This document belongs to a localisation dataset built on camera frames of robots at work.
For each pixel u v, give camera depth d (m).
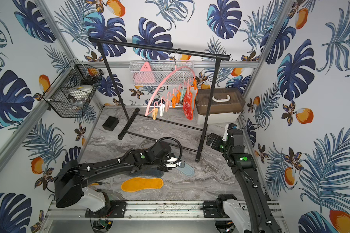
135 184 0.82
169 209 0.76
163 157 0.62
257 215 0.40
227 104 0.95
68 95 0.86
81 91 0.80
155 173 0.87
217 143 0.66
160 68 1.00
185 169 0.87
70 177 0.43
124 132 1.04
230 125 0.66
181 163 0.66
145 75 0.90
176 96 0.73
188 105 0.88
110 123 1.08
